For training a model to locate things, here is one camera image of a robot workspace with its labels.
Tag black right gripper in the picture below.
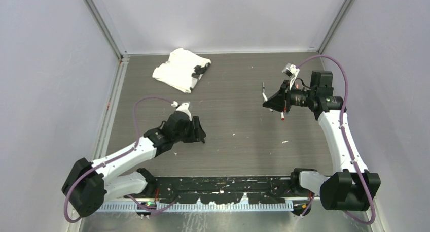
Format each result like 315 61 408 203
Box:
263 79 316 112

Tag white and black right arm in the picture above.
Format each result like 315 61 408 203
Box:
279 71 381 211

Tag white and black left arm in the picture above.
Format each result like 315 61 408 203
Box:
61 110 206 222

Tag white crumpled cloth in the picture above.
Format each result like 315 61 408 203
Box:
152 48 211 93

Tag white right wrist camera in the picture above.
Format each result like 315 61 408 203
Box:
281 63 300 90

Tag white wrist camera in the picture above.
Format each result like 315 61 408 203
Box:
281 63 300 90
171 101 192 121

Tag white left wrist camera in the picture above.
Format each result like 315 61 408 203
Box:
171 101 192 121

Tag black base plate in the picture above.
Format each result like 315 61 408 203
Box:
133 176 312 205

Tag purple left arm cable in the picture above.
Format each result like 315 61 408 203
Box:
63 96 177 223

